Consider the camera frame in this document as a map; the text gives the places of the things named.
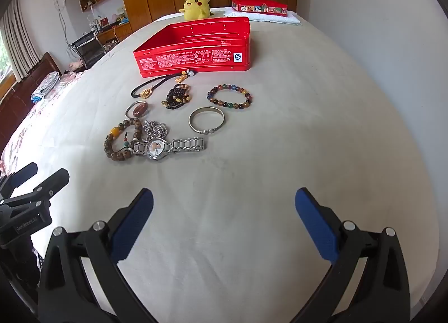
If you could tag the silver bangle with brown stone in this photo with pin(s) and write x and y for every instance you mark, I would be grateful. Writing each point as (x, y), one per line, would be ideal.
(140, 111)

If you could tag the wooden desk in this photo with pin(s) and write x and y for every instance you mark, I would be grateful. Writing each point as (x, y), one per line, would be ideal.
(119, 30)

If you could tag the pink floral bed sheet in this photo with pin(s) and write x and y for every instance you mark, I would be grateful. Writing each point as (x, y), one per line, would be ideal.
(42, 109)

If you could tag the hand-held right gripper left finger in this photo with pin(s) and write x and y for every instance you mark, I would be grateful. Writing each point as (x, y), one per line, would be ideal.
(134, 225)

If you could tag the silver wristwatch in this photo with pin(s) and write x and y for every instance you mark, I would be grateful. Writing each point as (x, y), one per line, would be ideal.
(155, 148)

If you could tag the white folded towel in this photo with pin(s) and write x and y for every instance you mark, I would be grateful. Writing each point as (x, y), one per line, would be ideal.
(280, 20)

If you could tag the pink plush toy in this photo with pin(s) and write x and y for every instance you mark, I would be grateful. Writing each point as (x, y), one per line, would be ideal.
(75, 64)

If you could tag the red tin box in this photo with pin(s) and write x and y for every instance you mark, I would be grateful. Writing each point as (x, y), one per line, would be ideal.
(192, 60)

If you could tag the black office chair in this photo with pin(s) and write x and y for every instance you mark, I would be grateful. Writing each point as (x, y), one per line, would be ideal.
(89, 51)

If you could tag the red tin lid with pictures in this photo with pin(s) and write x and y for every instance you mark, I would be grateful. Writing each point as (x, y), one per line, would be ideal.
(259, 3)

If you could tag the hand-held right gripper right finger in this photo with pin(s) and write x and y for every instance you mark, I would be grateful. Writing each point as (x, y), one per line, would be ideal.
(315, 225)

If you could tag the yellow plush toy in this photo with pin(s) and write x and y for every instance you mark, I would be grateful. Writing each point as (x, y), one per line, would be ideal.
(196, 9)

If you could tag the striped folded cloth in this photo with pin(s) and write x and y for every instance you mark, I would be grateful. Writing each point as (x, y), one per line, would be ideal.
(45, 85)

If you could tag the plain silver bangle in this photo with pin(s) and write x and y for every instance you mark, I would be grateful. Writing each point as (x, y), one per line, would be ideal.
(205, 109)

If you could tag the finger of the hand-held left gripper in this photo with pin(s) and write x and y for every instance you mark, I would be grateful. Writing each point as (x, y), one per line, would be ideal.
(24, 172)
(52, 183)

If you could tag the dark wooden headboard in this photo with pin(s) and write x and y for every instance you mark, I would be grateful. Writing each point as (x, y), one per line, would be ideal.
(14, 106)

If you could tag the window curtain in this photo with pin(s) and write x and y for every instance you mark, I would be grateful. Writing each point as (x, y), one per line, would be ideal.
(17, 39)

